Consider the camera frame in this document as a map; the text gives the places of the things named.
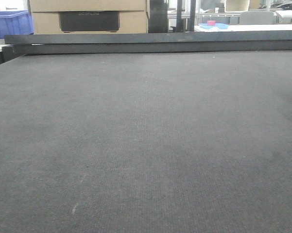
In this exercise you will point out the black conveyor belt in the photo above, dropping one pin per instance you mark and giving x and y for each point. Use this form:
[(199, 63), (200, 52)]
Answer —
[(147, 143)]

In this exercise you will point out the lower cardboard box black print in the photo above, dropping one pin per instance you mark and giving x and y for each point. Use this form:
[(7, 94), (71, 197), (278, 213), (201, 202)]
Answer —
[(89, 22)]

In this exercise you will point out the upper cardboard box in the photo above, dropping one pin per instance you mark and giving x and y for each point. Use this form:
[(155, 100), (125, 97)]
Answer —
[(88, 5)]

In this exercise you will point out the black stacked object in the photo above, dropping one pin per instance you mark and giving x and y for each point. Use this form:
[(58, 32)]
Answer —
[(158, 16)]

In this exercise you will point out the light blue tray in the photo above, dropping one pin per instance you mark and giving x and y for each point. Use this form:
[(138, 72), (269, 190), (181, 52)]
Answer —
[(217, 26)]

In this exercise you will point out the white background table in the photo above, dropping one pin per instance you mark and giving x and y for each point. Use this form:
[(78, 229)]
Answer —
[(247, 28)]

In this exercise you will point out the blue plastic crate background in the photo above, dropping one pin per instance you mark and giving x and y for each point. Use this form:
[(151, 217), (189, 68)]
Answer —
[(15, 23)]

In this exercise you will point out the black conveyor side rail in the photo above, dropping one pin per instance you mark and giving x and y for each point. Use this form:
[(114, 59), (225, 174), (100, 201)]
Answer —
[(51, 44)]

